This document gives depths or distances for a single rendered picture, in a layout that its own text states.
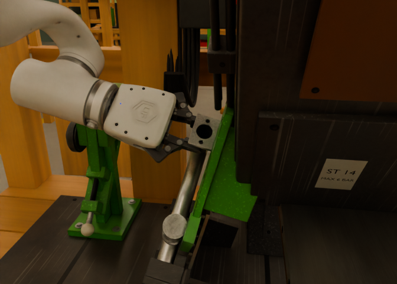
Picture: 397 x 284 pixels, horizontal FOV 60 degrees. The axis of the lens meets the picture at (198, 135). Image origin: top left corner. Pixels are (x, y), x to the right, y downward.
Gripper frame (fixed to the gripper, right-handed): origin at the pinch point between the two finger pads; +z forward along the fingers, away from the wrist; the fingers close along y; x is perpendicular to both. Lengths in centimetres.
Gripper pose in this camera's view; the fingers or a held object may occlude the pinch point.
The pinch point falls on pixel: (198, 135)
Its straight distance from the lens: 58.1
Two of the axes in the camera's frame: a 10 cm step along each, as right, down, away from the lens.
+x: -0.8, 3.5, 9.3
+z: 9.6, 2.9, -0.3
